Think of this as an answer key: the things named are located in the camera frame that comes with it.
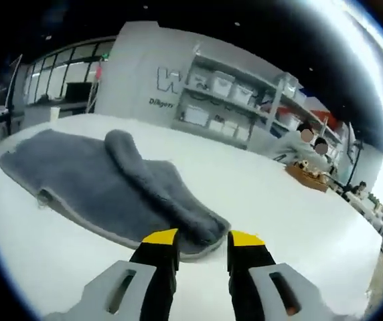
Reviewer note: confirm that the grey towel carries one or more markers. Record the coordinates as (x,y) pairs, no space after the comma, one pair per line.
(77,174)

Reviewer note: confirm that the wooden tray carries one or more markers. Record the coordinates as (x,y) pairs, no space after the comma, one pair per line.
(307,179)

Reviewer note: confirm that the white paper cup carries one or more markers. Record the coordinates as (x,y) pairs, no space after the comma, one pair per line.
(54,113)

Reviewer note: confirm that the grey shelving unit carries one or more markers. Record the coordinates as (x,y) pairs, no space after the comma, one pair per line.
(218,100)

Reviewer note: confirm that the black monitor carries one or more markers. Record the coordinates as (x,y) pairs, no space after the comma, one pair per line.
(78,91)

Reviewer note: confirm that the group of white storage boxes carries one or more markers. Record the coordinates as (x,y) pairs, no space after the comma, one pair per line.
(223,83)

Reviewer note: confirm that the grey lettered partition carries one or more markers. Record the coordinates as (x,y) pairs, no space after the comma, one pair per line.
(128,73)

